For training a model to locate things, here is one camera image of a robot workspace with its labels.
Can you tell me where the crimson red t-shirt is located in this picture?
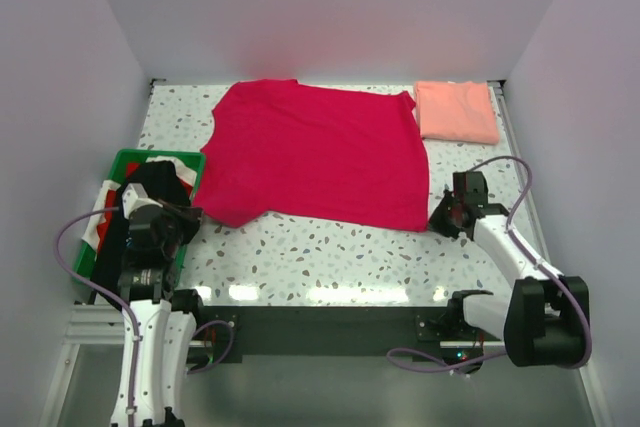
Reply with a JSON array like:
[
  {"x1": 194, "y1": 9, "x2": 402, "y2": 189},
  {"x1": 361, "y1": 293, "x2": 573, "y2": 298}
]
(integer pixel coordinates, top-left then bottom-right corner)
[{"x1": 195, "y1": 80, "x2": 429, "y2": 232}]

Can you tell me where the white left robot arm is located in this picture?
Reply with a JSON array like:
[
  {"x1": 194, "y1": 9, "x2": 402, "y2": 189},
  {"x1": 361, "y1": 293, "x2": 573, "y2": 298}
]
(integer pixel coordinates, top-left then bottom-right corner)
[{"x1": 110, "y1": 199, "x2": 207, "y2": 426}]

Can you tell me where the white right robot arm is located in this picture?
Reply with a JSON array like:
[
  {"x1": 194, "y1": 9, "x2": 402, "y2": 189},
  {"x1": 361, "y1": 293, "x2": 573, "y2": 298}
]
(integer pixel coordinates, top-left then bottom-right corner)
[{"x1": 429, "y1": 170, "x2": 593, "y2": 368}]

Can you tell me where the black t-shirt with logo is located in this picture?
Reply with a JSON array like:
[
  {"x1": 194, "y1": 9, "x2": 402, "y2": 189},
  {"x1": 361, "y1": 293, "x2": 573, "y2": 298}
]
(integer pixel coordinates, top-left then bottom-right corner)
[{"x1": 79, "y1": 151, "x2": 201, "y2": 300}]

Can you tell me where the red and white t-shirt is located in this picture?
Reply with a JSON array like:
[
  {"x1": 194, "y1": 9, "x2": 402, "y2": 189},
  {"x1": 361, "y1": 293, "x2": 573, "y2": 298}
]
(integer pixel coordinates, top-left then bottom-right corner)
[{"x1": 82, "y1": 155, "x2": 197, "y2": 253}]

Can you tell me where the folded salmon pink t-shirt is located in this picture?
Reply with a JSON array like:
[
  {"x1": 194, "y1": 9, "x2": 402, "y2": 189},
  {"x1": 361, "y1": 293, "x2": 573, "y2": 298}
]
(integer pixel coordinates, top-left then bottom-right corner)
[{"x1": 414, "y1": 81, "x2": 500, "y2": 145}]

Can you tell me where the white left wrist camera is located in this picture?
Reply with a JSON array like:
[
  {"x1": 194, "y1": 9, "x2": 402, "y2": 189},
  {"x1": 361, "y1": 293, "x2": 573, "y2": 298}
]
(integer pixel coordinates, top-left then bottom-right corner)
[{"x1": 121, "y1": 183, "x2": 162, "y2": 220}]

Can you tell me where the aluminium frame rail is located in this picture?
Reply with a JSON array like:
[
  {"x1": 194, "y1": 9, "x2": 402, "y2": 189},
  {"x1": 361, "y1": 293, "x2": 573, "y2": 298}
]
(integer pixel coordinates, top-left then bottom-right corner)
[{"x1": 63, "y1": 305, "x2": 124, "y2": 345}]

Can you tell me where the black mounting base plate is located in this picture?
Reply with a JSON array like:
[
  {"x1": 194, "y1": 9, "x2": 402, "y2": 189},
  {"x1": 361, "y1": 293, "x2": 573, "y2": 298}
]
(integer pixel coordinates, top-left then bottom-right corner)
[{"x1": 187, "y1": 306, "x2": 490, "y2": 369}]

